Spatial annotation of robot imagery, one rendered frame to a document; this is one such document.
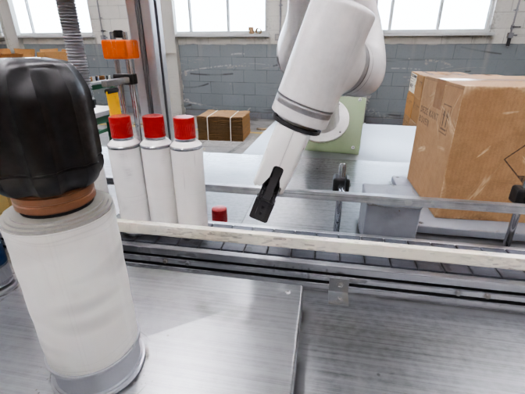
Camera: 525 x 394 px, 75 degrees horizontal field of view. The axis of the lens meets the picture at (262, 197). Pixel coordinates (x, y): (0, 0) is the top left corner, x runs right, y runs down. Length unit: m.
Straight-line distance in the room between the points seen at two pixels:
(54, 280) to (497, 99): 0.73
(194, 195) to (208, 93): 5.88
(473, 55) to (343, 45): 5.74
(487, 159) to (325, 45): 0.45
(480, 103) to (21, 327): 0.79
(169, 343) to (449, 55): 5.89
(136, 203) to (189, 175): 0.11
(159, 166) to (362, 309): 0.38
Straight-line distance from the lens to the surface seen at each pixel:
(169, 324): 0.45
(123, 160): 0.59
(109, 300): 0.34
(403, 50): 5.97
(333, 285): 0.56
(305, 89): 0.46
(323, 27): 0.46
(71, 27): 0.74
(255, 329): 0.43
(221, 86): 6.33
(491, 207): 0.64
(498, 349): 0.57
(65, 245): 0.30
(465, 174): 0.80
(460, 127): 0.76
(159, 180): 0.59
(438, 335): 0.55
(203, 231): 0.57
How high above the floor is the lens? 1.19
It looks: 24 degrees down
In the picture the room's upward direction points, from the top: straight up
